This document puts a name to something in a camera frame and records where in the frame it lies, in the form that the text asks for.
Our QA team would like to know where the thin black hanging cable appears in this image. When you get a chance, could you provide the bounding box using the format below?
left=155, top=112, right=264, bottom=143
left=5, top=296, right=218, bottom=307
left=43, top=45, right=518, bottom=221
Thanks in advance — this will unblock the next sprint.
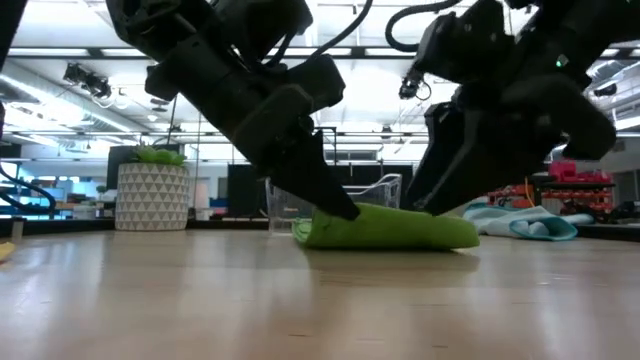
left=166, top=95, right=180, bottom=147

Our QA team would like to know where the curved black arm cable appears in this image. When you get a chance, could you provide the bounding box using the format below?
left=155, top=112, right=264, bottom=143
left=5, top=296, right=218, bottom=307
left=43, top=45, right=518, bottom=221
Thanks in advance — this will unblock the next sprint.
left=0, top=162, right=59, bottom=217

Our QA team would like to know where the black right camera cable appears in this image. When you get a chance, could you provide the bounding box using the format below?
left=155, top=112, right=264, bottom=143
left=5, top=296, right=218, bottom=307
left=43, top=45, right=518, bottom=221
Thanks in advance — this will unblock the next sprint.
left=383, top=0, right=464, bottom=54

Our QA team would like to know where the light blue microfiber towel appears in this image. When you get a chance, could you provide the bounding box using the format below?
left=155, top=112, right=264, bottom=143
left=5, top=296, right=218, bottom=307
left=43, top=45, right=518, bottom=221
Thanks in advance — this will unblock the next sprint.
left=462, top=202, right=595, bottom=243

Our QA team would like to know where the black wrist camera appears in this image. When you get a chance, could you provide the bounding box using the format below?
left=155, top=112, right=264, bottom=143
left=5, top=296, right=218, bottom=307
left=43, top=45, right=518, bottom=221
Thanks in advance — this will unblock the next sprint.
left=287, top=53, right=347, bottom=114
left=413, top=9, right=519, bottom=86

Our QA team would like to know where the succulent in patterned white pot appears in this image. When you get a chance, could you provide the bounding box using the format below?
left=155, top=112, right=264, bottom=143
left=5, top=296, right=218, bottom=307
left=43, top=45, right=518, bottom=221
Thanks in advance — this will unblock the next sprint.
left=115, top=144, right=190, bottom=232

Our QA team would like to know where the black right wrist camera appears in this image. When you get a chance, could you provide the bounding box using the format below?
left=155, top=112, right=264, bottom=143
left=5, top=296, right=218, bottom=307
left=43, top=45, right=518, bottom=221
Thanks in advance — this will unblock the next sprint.
left=413, top=9, right=519, bottom=86

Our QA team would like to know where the shelf with red bins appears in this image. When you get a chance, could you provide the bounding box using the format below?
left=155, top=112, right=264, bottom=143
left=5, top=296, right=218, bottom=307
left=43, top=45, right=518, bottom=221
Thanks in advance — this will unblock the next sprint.
left=487, top=159, right=617, bottom=214

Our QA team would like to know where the green microfiber towel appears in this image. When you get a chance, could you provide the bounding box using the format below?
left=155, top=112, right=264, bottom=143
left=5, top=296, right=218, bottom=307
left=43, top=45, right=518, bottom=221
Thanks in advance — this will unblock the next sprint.
left=292, top=202, right=481, bottom=251

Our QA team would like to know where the clear plastic bin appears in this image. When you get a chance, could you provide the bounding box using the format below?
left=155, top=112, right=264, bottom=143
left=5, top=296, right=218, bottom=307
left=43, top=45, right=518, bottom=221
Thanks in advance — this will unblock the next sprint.
left=264, top=172, right=403, bottom=234

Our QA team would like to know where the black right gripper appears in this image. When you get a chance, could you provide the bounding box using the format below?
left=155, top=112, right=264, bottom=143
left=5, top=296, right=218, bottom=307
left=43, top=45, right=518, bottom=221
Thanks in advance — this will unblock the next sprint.
left=404, top=73, right=618, bottom=217

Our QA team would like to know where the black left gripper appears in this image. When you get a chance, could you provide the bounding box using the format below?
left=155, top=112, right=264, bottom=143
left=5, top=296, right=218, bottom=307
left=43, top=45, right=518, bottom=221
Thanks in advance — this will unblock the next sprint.
left=144, top=34, right=362, bottom=222

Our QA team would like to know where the black ceiling camera rig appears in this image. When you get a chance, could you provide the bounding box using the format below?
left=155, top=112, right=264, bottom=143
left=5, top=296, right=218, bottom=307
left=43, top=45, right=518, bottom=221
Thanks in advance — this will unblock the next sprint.
left=63, top=63, right=112, bottom=99

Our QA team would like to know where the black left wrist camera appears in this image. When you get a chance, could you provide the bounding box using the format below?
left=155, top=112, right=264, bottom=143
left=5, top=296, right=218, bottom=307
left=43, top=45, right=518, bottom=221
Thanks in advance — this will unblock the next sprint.
left=287, top=53, right=347, bottom=114

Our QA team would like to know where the black left camera cable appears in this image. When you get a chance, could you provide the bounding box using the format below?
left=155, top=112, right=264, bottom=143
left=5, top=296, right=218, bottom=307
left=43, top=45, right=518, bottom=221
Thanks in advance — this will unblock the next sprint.
left=279, top=0, right=375, bottom=67

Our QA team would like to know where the black camera cable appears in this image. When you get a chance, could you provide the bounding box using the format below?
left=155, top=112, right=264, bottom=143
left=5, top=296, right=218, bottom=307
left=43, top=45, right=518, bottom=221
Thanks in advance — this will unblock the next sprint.
left=383, top=0, right=464, bottom=54
left=279, top=0, right=375, bottom=67

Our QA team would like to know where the black ceiling camera with cable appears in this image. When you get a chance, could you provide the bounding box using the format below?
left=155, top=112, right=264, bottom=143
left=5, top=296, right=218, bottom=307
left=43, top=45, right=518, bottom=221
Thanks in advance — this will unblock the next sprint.
left=398, top=67, right=432, bottom=102

